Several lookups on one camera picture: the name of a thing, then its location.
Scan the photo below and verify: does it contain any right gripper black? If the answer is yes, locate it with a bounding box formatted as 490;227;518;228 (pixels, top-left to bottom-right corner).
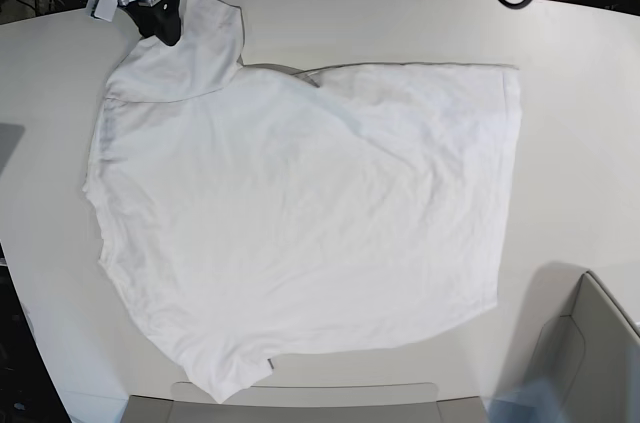
127;0;182;46

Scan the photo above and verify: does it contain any grey tray bottom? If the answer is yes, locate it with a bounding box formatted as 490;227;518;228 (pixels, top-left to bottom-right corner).
121;382;489;422

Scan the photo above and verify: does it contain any white T-shirt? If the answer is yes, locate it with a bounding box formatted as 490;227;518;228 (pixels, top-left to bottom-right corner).
84;0;522;402

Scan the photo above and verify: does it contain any grey box right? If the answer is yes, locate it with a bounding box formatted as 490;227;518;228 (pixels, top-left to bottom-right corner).
523;272;639;422

